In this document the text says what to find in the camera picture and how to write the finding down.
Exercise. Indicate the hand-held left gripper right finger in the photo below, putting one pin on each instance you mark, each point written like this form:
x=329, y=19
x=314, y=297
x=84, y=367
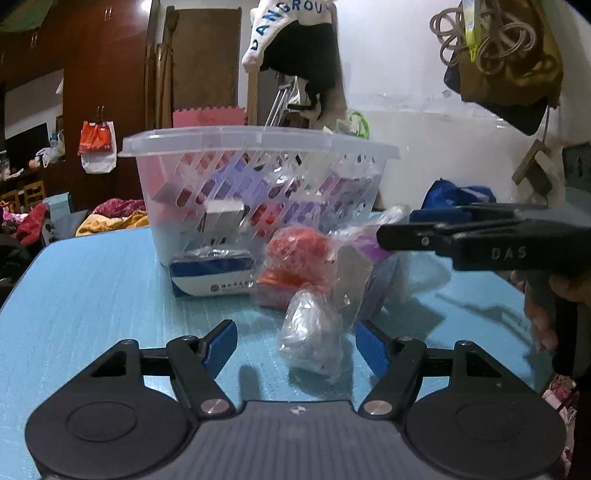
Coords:
x=371, y=347

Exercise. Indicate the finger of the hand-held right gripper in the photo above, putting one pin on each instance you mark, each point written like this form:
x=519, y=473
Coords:
x=429, y=215
x=411, y=237

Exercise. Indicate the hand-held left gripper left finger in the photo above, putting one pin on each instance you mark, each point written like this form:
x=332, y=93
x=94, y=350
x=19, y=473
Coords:
x=221, y=345

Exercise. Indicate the clear plastic bag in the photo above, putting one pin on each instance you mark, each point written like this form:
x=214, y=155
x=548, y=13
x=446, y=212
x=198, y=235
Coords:
x=311, y=337

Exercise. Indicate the white package with blue label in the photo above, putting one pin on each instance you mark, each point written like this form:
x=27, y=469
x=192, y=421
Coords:
x=207, y=273

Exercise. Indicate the orange red packet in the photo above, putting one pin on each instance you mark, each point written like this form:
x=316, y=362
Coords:
x=272, y=288

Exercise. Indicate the purple box with barcode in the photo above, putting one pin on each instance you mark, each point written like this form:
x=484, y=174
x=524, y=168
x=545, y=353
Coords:
x=341, y=190

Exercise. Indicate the red ball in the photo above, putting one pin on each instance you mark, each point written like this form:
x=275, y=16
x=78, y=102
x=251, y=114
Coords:
x=298, y=249

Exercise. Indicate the black white small box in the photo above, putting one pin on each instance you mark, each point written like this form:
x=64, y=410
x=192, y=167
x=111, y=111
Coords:
x=224, y=214

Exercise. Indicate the red box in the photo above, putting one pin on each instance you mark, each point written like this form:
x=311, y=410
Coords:
x=168, y=191

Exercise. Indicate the small purple box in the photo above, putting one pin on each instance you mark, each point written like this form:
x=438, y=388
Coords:
x=247, y=184

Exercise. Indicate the white plastic basket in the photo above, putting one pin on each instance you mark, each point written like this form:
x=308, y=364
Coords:
x=277, y=138

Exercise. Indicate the person's right hand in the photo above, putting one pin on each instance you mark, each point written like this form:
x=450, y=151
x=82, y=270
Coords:
x=540, y=318

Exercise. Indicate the blue tote bag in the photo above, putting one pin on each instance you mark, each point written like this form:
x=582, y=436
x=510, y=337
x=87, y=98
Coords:
x=443, y=191

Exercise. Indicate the green white shopping bag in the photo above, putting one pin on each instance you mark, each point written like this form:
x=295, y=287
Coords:
x=358, y=123

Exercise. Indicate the floral cloth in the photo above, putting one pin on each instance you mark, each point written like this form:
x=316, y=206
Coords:
x=561, y=394

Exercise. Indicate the olive hanging bag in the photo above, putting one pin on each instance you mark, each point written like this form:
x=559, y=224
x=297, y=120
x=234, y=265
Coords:
x=531, y=92

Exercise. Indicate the yellow blanket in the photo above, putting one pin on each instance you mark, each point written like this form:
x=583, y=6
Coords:
x=108, y=224

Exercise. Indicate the pink floral blanket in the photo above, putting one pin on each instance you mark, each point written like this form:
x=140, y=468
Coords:
x=120, y=206

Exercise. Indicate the metal crutches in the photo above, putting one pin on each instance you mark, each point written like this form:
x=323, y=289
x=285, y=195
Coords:
x=279, y=101

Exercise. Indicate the white black hanging garment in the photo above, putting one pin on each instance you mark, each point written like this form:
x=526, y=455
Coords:
x=300, y=50

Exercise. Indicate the light blue box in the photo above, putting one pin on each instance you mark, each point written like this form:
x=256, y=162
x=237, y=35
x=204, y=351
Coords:
x=57, y=210

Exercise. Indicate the red clothing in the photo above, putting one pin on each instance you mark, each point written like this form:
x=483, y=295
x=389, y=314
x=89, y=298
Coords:
x=30, y=226

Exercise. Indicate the pink foam mat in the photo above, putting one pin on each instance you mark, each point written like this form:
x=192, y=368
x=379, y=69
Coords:
x=207, y=117

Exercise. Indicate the red white plastic bag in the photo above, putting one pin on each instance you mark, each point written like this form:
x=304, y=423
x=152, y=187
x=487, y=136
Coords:
x=97, y=143

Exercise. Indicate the wooden chair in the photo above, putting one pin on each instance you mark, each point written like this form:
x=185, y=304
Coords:
x=34, y=193

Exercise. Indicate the brown wooden board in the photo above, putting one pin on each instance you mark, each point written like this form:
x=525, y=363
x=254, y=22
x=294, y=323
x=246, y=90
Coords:
x=203, y=60

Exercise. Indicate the black television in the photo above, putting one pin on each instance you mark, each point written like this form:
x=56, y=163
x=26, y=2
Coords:
x=25, y=145

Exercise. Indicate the wooden poles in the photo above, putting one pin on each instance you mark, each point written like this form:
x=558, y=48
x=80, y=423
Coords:
x=154, y=69

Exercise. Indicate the brown wooden wardrobe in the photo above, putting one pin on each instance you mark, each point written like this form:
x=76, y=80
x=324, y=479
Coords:
x=106, y=69

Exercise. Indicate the black wall device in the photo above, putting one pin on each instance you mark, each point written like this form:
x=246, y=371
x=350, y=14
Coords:
x=577, y=166

